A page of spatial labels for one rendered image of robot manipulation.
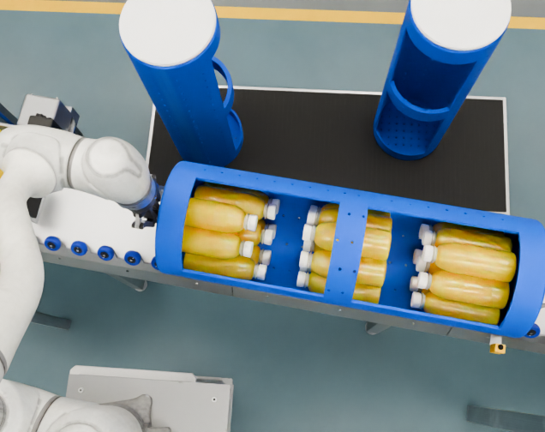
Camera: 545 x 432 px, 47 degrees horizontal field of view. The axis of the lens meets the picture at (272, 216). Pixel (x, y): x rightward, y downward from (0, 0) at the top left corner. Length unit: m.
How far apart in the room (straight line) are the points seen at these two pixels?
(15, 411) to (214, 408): 0.44
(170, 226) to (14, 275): 0.55
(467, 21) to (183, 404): 1.26
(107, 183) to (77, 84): 1.96
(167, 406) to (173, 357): 1.10
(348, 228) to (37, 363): 1.73
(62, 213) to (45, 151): 0.66
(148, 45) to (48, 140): 0.70
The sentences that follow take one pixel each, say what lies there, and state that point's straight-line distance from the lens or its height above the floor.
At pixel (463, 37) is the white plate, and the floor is 1.04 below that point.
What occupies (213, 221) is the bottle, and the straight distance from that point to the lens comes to 1.46.
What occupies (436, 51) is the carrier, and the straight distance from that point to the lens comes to 1.86.
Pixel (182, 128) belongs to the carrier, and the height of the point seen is 0.59.
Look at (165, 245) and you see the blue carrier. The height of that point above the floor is 1.20.
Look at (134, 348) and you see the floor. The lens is 2.67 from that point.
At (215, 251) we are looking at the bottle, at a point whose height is 1.14.
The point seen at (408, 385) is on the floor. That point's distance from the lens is 2.62.
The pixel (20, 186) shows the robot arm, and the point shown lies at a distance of 1.15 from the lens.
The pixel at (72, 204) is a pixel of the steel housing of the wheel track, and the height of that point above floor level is 0.93.
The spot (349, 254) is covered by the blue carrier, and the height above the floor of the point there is 1.23.
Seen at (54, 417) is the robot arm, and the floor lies 1.30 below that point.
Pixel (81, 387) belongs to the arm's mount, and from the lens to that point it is 1.59.
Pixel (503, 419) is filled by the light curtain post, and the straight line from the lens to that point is 2.24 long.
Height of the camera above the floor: 2.58
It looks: 75 degrees down
